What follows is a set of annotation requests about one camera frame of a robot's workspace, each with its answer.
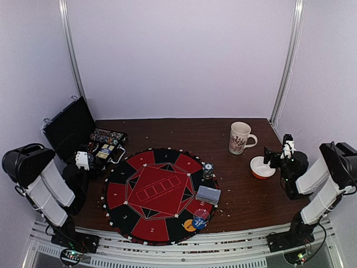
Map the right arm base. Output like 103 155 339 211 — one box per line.
266 231 315 252

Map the blue small blind button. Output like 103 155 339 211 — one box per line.
192 217 207 229

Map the right aluminium frame post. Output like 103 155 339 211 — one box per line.
269 0 305 130

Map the aluminium frame post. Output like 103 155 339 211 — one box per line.
58 0 86 101
269 0 305 130

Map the deck of blue cards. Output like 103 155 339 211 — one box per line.
195 185 221 205

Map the black poker set case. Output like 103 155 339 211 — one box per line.
42 97 128 178

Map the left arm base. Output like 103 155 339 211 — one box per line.
51 232 100 253

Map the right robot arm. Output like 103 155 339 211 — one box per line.
263 140 356 248

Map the front aluminium rail frame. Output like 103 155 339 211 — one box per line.
22 219 345 268

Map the white and orange bowl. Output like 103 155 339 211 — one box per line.
250 156 276 180

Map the left aluminium frame post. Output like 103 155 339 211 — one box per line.
58 0 86 101

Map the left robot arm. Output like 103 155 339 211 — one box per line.
2 143 89 248

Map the orange big blind button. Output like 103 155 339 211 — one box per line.
182 219 196 232

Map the Texas Hold'em card box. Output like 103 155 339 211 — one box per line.
96 144 115 160

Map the floral ceramic mug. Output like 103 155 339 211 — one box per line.
229 122 258 155

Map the poker chips row in case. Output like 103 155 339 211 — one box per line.
90 128 124 145

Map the round poker table mat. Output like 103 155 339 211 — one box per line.
101 147 219 246

